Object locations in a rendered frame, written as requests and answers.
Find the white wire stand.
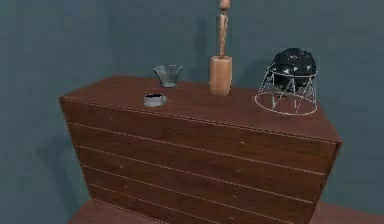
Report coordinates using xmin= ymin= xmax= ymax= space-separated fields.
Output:
xmin=254 ymin=63 xmax=319 ymax=117

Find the black ball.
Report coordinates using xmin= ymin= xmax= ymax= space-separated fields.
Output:
xmin=270 ymin=47 xmax=317 ymax=93

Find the clear glass bowl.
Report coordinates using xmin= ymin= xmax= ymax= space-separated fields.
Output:
xmin=152 ymin=64 xmax=184 ymax=89

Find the tan wooden statue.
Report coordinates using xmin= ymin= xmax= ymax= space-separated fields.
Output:
xmin=209 ymin=0 xmax=233 ymax=97

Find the dark brown chest of drawers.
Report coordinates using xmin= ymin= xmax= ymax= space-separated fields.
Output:
xmin=58 ymin=75 xmax=344 ymax=224

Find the small grey cup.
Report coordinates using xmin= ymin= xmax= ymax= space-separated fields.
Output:
xmin=143 ymin=93 xmax=168 ymax=108

